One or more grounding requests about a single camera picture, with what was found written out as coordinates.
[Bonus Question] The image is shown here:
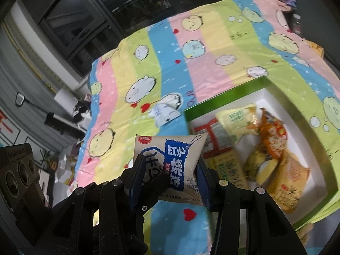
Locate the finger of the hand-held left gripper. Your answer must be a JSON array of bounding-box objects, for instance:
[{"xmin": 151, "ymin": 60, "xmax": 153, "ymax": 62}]
[{"xmin": 135, "ymin": 173, "xmax": 170, "ymax": 213}]

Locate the striped cartoon printed bedsheet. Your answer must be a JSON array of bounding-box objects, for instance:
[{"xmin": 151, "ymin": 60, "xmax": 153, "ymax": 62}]
[{"xmin": 74, "ymin": 0, "xmax": 340, "ymax": 255}]

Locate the yellow green snack packet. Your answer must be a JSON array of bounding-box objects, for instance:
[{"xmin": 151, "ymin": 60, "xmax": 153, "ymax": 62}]
[{"xmin": 210, "ymin": 149, "xmax": 249, "ymax": 189}]

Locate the black stick vacuum cleaner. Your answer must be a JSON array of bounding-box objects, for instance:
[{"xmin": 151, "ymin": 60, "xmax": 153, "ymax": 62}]
[{"xmin": 14, "ymin": 92, "xmax": 88, "ymax": 139}]

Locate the clear yellow-label snack packet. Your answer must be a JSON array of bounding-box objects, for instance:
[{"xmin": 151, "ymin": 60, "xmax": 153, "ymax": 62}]
[{"xmin": 256, "ymin": 162, "xmax": 279, "ymax": 186}]

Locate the orange-yellow snack packet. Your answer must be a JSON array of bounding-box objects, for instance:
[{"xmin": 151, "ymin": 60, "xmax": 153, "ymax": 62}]
[{"xmin": 262, "ymin": 154, "xmax": 311, "ymax": 214}]

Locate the white board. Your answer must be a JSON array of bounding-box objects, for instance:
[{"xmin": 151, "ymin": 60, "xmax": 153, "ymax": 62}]
[{"xmin": 54, "ymin": 86, "xmax": 77, "ymax": 99}]

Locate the white paper pile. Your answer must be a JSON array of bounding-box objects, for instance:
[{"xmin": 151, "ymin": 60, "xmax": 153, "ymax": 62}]
[{"xmin": 54, "ymin": 154, "xmax": 79, "ymax": 186}]

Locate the potted plant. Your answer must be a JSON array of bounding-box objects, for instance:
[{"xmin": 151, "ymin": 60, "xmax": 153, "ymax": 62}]
[{"xmin": 37, "ymin": 150, "xmax": 54, "ymax": 169}]

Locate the dark bottle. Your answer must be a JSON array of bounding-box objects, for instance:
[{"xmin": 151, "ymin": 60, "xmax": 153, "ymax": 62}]
[{"xmin": 291, "ymin": 13, "xmax": 303, "ymax": 35}]

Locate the green box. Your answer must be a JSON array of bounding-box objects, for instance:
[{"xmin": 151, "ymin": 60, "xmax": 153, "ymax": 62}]
[{"xmin": 183, "ymin": 77, "xmax": 340, "ymax": 231}]

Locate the white blue snack packet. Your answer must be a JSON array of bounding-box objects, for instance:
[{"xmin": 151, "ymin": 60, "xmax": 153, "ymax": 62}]
[
  {"xmin": 133, "ymin": 133, "xmax": 209, "ymax": 208},
  {"xmin": 149, "ymin": 96, "xmax": 184, "ymax": 126}
]

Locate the gold foil snack packet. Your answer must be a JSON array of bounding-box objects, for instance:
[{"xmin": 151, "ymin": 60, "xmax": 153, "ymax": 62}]
[{"xmin": 243, "ymin": 146, "xmax": 277, "ymax": 184}]

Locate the large pale yellow snack packet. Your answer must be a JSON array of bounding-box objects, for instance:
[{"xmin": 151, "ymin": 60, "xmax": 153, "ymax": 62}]
[{"xmin": 215, "ymin": 103, "xmax": 259, "ymax": 152}]

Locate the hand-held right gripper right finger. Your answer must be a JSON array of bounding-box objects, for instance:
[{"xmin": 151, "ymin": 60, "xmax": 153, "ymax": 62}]
[{"xmin": 197, "ymin": 155, "xmax": 309, "ymax": 255}]

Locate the orange snack packet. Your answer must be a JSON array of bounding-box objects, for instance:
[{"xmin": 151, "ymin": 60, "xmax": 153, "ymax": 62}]
[{"xmin": 256, "ymin": 108, "xmax": 289, "ymax": 160}]

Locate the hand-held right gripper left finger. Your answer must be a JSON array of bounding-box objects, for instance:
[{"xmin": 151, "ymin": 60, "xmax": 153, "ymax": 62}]
[{"xmin": 40, "ymin": 154, "xmax": 148, "ymax": 255}]

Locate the pile of clothes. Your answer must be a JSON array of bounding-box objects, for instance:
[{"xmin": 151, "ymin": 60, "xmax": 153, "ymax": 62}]
[{"xmin": 73, "ymin": 94, "xmax": 92, "ymax": 124}]

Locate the dark window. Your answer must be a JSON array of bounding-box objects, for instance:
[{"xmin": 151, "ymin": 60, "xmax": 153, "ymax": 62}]
[{"xmin": 16, "ymin": 0, "xmax": 234, "ymax": 77}]

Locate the red white snack packet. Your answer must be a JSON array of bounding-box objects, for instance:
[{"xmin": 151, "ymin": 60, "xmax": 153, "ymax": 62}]
[{"xmin": 193, "ymin": 121, "xmax": 234, "ymax": 154}]

